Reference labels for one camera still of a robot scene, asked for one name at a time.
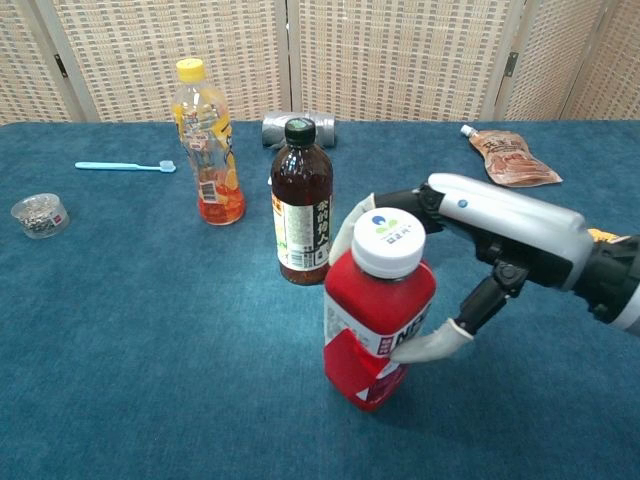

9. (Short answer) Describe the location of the red juice bottle white cap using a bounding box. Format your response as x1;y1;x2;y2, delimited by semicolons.
323;207;437;413

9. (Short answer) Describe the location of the orange drink bottle yellow cap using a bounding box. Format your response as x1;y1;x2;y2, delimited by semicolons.
170;58;247;227

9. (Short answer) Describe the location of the yellow tape measure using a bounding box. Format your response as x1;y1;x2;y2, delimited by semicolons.
587;228;622;246

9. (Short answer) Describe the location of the brown spout pouch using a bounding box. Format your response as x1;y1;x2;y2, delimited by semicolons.
460;124;563;188

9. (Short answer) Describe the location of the dark tea bottle black cap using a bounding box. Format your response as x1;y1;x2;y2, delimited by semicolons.
270;117;335;286

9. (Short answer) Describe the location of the clear cup of metal clips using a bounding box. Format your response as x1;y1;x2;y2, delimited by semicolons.
10;193;70;240

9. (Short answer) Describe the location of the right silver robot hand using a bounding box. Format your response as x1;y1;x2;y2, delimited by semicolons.
327;173;595;364

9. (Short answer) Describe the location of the woven folding screen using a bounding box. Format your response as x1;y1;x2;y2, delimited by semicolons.
0;0;640;125

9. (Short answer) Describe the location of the grey tape-wrapped roll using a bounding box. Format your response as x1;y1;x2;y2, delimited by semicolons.
260;109;338;150

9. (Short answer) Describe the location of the light blue toothbrush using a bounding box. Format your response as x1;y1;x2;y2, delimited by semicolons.
74;159;177;174

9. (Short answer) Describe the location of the blue felt table cover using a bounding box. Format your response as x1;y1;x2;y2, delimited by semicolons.
0;118;640;480

